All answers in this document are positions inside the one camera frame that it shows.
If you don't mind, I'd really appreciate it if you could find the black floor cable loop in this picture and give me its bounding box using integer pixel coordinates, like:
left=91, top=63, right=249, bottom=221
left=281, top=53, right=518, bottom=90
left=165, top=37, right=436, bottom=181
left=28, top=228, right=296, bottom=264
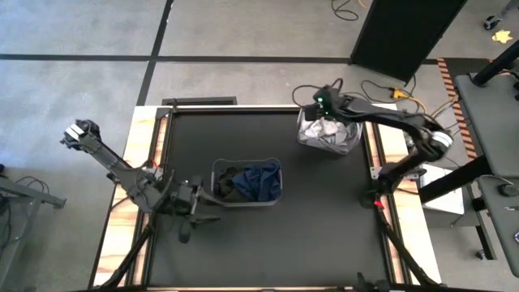
left=331, top=0, right=360, bottom=22

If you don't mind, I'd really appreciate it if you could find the black side table post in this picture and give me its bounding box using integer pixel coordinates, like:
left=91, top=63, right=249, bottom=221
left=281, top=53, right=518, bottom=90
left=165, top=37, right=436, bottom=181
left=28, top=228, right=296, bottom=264
left=472, top=40, right=519, bottom=87

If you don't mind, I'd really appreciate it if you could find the black floor plate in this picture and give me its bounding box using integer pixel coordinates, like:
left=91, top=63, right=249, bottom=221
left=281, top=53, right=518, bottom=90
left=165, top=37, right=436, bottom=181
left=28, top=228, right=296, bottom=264
left=161, top=96, right=238, bottom=107

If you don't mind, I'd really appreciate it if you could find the grey side table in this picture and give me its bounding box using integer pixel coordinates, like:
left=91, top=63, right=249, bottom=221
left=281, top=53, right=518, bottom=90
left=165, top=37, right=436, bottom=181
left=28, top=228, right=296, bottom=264
left=453, top=72, right=519, bottom=277

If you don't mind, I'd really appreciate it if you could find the black table-level camera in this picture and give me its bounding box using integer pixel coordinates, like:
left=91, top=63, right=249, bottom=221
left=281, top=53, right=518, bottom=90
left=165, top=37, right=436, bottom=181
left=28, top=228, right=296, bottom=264
left=356, top=272, right=391, bottom=292

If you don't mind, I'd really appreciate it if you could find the striped floor cable cover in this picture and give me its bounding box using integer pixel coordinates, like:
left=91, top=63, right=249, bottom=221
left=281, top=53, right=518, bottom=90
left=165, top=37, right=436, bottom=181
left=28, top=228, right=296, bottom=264
left=436, top=58, right=479, bottom=160

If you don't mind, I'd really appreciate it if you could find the yellow star-shaped paper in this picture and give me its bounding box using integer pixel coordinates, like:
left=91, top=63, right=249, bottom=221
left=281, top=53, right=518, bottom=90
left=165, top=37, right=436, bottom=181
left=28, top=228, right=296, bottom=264
left=491, top=29, right=514, bottom=45

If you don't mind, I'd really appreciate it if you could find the white box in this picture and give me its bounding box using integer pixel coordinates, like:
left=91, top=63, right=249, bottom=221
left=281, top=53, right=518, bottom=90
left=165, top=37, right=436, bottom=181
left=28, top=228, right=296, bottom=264
left=419, top=164, right=465, bottom=216

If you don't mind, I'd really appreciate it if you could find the black towel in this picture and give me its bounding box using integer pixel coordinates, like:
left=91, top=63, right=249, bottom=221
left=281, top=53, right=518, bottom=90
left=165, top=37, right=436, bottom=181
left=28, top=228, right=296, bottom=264
left=213, top=165, right=245, bottom=203

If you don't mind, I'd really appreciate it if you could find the black computer mouse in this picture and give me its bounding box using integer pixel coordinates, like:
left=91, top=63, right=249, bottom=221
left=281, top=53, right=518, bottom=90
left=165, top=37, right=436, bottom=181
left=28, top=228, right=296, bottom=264
left=497, top=182, right=519, bottom=198

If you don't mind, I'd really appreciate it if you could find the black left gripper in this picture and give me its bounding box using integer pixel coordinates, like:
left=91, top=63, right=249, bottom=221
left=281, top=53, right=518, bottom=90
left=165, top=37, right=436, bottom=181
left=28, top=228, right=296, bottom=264
left=174, top=178, right=227, bottom=225

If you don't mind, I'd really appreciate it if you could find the clear plastic basket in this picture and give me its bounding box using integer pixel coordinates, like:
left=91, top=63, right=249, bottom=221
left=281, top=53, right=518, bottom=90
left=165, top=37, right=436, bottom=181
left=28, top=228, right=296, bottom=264
left=296, top=107, right=364, bottom=156
left=210, top=157, right=284, bottom=208

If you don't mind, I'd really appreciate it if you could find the black side table beam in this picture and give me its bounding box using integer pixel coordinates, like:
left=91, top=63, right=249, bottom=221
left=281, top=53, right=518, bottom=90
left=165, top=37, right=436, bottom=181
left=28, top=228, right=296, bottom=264
left=417, top=156, right=494, bottom=204

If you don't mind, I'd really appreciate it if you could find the light grey towel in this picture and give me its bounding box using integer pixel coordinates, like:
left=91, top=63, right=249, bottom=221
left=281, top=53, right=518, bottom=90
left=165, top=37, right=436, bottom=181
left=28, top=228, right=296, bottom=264
left=314, top=121, right=362, bottom=155

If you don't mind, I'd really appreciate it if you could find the yellow floor cable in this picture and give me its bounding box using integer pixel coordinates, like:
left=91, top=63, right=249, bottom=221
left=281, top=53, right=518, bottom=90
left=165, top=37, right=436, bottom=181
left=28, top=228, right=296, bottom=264
left=390, top=87, right=427, bottom=114

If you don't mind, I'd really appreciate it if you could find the black rig frame strut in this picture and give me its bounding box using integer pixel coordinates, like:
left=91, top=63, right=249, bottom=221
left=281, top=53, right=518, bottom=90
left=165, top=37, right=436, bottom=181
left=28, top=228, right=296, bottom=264
left=376, top=208, right=441, bottom=287
left=99, top=225, right=157, bottom=290

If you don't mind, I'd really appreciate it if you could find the beige towel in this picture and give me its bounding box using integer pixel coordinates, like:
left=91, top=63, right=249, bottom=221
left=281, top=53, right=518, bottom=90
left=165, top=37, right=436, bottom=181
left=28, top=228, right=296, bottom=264
left=302, top=118, right=350, bottom=141

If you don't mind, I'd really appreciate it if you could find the navy blue towel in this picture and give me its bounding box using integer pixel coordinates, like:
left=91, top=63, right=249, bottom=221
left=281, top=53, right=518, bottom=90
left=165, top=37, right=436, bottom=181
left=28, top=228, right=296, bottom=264
left=233, top=161, right=281, bottom=202

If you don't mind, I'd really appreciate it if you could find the black partition panel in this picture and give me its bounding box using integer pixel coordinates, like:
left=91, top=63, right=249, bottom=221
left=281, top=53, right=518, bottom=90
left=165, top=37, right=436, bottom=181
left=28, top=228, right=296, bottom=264
left=350, top=0, right=470, bottom=84

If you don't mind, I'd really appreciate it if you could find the grey metal stand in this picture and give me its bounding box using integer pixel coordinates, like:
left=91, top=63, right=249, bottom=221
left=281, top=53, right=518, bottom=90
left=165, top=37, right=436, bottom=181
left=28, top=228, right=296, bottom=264
left=0, top=164, right=68, bottom=285

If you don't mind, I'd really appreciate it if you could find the black caster wheel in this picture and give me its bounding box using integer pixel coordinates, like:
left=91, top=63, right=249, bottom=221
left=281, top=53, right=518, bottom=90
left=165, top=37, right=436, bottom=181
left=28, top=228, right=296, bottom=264
left=483, top=15, right=504, bottom=31

